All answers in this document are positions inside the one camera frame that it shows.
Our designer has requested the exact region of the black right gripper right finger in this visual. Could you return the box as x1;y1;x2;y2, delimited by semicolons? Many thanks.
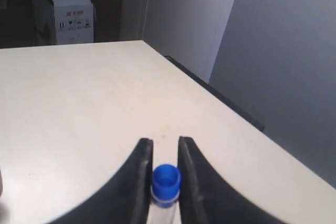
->
177;136;281;223

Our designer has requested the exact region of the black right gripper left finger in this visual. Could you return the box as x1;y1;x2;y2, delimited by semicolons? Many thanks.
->
52;138;153;223

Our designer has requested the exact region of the blue capped tube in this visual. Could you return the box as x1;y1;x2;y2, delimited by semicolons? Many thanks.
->
148;164;182;223

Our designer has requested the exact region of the person's bare hand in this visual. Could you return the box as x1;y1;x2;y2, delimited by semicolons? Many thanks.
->
0;170;3;196

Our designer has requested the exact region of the white cardboard box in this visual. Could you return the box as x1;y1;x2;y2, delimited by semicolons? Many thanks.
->
52;0;94;45

